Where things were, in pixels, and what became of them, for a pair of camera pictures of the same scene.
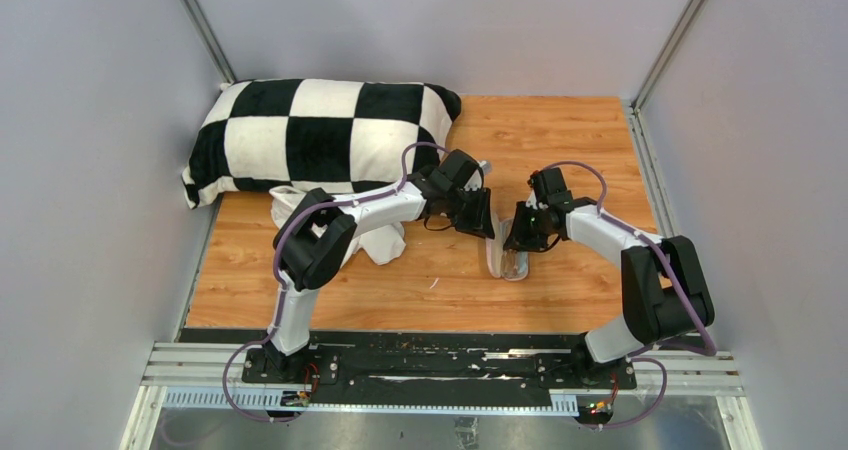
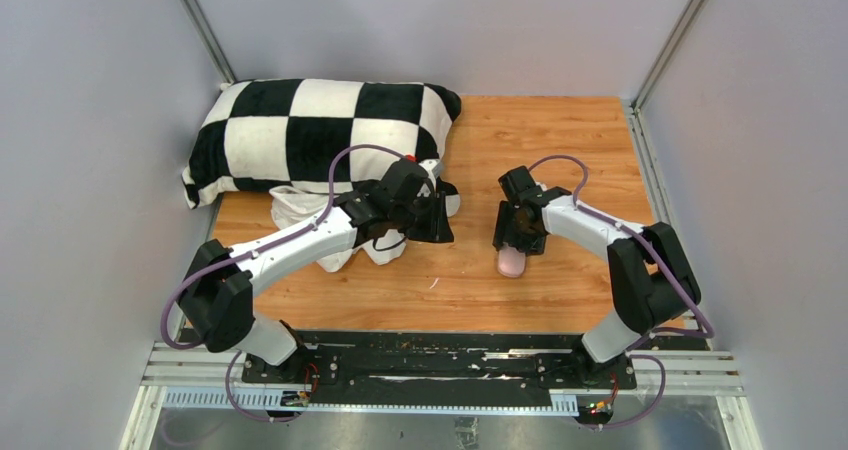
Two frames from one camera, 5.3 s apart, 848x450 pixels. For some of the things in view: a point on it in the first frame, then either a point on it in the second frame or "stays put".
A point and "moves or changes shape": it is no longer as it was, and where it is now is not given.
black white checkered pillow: (317, 134) stays put
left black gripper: (479, 223) to (437, 228)
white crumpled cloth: (384, 242) stays put
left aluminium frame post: (211, 45) stays put
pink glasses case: (512, 265) moves or changes shape
